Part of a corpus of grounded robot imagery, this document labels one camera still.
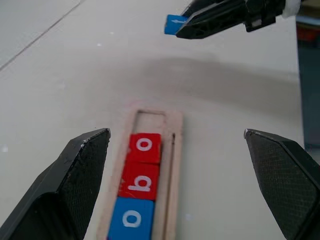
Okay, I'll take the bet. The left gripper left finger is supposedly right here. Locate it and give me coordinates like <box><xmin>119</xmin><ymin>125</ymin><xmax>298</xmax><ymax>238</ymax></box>
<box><xmin>0</xmin><ymin>127</ymin><xmax>112</xmax><ymax>240</ymax></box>

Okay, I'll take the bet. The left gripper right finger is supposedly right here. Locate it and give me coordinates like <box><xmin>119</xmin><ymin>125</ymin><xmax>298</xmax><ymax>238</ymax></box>
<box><xmin>242</xmin><ymin>128</ymin><xmax>320</xmax><ymax>240</ymax></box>

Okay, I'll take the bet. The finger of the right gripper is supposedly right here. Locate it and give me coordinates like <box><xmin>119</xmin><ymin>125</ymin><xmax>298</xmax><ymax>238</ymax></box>
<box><xmin>175</xmin><ymin>0</ymin><xmax>249</xmax><ymax>40</ymax></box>
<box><xmin>181</xmin><ymin>0</ymin><xmax>234</xmax><ymax>18</ymax></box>

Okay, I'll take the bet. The blue letter tile i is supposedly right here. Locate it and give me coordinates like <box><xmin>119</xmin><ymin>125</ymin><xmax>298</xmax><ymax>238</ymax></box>
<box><xmin>163</xmin><ymin>14</ymin><xmax>189</xmax><ymax>36</ymax></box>

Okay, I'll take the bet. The red letter tile b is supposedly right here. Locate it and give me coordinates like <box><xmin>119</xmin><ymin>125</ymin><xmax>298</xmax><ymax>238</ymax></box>
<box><xmin>117</xmin><ymin>161</ymin><xmax>161</xmax><ymax>201</ymax></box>

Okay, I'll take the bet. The red letter tile o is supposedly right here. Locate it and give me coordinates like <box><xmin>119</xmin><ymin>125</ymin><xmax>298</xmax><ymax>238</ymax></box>
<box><xmin>127</xmin><ymin>133</ymin><xmax>163</xmax><ymax>165</ymax></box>

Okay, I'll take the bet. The blue letter tile o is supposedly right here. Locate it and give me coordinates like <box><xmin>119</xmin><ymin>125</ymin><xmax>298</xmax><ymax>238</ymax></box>
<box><xmin>107</xmin><ymin>196</ymin><xmax>156</xmax><ymax>240</ymax></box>

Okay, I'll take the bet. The wooden letter tray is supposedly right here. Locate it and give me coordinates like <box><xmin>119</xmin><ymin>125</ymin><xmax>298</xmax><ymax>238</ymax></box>
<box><xmin>96</xmin><ymin>108</ymin><xmax>185</xmax><ymax>240</ymax></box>

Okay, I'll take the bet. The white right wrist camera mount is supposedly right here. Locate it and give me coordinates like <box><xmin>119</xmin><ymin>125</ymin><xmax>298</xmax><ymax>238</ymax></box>
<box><xmin>282</xmin><ymin>0</ymin><xmax>301</xmax><ymax>19</ymax></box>

